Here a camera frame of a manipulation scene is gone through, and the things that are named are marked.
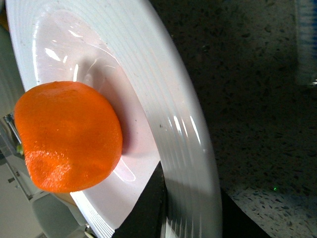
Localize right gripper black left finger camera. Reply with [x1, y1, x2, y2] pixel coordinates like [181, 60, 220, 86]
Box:
[113, 163, 166, 238]

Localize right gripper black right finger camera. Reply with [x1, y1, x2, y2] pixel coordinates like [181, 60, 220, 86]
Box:
[221, 189, 270, 238]

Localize orange mandarin fruit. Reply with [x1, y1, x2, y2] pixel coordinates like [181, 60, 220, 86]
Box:
[14, 81, 123, 193]

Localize white ridged plate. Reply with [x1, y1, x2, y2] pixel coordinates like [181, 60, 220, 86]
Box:
[5, 0, 222, 238]

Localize grey blue cloth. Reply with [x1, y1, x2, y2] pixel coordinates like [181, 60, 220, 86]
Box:
[295, 0, 317, 87]

